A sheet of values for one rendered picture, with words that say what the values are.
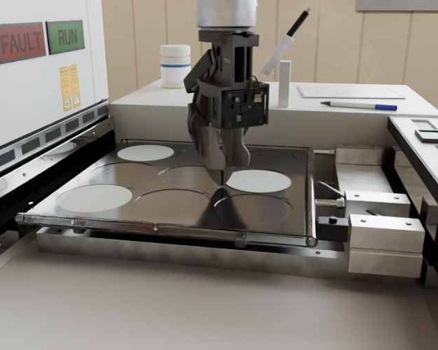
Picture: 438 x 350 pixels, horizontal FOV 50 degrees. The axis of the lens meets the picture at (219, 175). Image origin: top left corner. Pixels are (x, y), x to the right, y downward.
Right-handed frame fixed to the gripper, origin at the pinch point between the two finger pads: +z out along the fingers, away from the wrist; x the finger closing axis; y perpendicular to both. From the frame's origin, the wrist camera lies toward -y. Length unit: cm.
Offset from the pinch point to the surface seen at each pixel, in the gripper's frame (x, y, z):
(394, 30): 138, -104, -14
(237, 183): 2.6, 0.9, 1.5
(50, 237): -23.3, -5.1, 7.2
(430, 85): 150, -91, 10
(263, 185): 5.8, 2.9, 1.5
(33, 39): -21.3, -15.3, -18.6
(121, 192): -13.5, -3.4, 1.6
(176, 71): 11.7, -46.0, -9.0
